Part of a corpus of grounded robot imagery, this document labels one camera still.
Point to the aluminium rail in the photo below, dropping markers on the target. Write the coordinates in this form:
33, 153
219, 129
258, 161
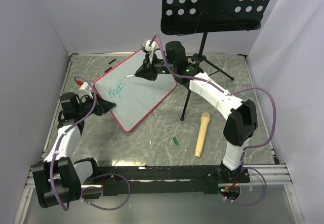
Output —
273, 174

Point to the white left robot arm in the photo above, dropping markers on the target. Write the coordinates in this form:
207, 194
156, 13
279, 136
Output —
57, 179

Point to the black music stand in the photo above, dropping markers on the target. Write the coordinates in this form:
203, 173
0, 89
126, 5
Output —
184, 17

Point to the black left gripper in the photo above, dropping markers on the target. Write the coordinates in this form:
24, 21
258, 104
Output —
102, 106

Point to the pink framed whiteboard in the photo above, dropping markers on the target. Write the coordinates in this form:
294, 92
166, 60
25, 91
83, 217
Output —
134, 97

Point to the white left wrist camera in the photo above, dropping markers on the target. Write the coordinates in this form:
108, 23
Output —
86, 87

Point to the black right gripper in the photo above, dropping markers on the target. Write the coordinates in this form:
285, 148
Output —
147, 71

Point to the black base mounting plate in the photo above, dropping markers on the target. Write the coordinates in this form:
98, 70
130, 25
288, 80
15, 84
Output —
164, 179

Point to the green marker cap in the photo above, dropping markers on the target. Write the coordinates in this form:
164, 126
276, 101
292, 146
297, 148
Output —
175, 141

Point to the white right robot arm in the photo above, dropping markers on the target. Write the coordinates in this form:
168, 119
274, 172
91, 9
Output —
240, 115

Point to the beige toy microphone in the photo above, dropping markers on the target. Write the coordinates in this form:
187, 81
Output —
204, 121

